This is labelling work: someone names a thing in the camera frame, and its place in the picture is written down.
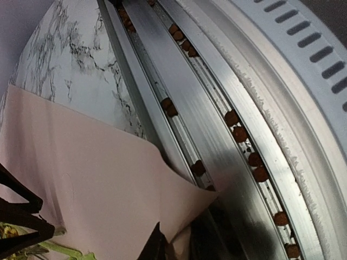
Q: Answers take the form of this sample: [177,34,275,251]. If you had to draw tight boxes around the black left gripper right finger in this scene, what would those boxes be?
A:
[137,222,168,260]

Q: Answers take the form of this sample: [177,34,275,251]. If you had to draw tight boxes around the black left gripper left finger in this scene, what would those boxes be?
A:
[1,166,55,259]

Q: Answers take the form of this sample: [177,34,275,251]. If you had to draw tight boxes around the blue fake flower stem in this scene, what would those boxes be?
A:
[14,242,96,259]

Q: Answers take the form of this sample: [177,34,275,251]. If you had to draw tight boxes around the pink wrapping paper sheet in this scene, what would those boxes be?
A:
[1,85,217,259]

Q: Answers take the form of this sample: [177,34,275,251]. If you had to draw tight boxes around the yellow fake flower bunch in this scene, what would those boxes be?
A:
[1,222,29,247]

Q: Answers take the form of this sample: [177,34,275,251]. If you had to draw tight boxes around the aluminium front rail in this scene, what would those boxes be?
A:
[98,1,346,259]

